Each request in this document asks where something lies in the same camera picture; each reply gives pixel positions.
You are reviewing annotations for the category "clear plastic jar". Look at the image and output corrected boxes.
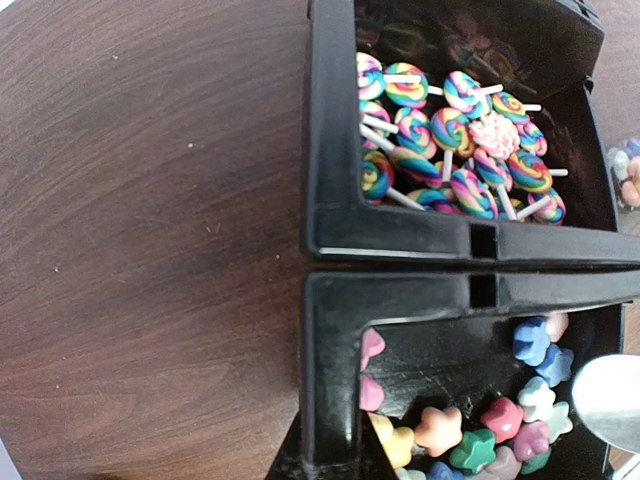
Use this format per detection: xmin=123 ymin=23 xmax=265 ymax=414
xmin=606 ymin=138 xmax=640 ymax=211

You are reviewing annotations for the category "black three-compartment candy bin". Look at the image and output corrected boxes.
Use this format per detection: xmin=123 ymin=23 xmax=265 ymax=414
xmin=299 ymin=1 xmax=639 ymax=479

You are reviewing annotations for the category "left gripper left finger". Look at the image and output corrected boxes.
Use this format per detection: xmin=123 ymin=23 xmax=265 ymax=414
xmin=265 ymin=414 xmax=313 ymax=480

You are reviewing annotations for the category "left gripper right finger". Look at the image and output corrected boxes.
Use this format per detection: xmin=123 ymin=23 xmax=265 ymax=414
xmin=360 ymin=412 xmax=398 ymax=480

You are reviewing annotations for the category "pink white swirl lollipop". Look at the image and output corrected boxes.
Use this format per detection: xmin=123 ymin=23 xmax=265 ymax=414
xmin=469 ymin=112 xmax=520 ymax=160

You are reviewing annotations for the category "metal scoop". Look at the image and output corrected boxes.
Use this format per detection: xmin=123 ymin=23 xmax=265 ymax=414
xmin=571 ymin=354 xmax=639 ymax=454

